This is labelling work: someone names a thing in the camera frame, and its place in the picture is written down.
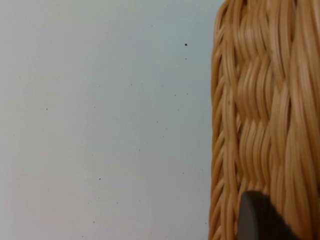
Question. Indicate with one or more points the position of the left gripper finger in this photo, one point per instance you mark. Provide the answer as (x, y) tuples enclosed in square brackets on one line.
[(260, 220)]

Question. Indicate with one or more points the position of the pale brown wicker basket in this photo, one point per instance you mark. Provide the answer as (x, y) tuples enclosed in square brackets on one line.
[(270, 100)]

